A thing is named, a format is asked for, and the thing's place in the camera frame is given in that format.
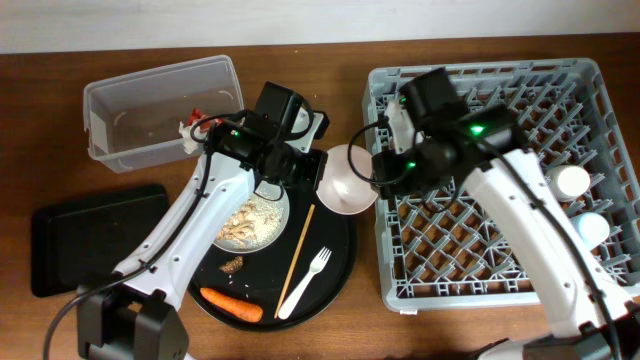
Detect pink bowl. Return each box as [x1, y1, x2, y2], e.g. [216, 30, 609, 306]
[316, 144, 378, 215]

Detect cream white cup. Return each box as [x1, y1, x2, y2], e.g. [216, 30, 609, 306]
[546, 165, 591, 202]

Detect wooden chopstick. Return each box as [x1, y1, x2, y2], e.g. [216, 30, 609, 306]
[273, 203, 316, 319]

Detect orange carrot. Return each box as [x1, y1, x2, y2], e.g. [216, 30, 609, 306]
[200, 288, 264, 323]

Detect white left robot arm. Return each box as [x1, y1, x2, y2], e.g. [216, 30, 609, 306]
[42, 82, 329, 359]

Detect round black tray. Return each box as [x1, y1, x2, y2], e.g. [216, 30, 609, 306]
[187, 164, 359, 333]

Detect grey dishwasher rack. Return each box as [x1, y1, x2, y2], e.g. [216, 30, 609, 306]
[375, 58, 639, 312]

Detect brown food scrap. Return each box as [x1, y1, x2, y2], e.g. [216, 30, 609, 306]
[219, 256, 244, 275]

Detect white label sticker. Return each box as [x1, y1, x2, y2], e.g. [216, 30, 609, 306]
[399, 309, 418, 316]

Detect white plastic fork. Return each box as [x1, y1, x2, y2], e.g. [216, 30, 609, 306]
[278, 247, 332, 320]

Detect black rectangular bin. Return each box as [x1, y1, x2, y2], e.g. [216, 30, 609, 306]
[31, 184, 169, 298]

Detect red white wrapper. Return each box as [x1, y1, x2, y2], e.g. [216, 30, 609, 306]
[178, 108, 211, 154]

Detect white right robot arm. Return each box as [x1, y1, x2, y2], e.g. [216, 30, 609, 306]
[369, 68, 639, 359]

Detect grey plate with food scraps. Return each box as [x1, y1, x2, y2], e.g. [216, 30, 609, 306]
[213, 182, 290, 254]

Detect clear plastic bin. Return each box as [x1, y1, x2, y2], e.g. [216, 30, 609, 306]
[83, 55, 244, 173]

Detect light blue cup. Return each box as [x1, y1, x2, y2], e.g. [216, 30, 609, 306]
[570, 212, 610, 250]

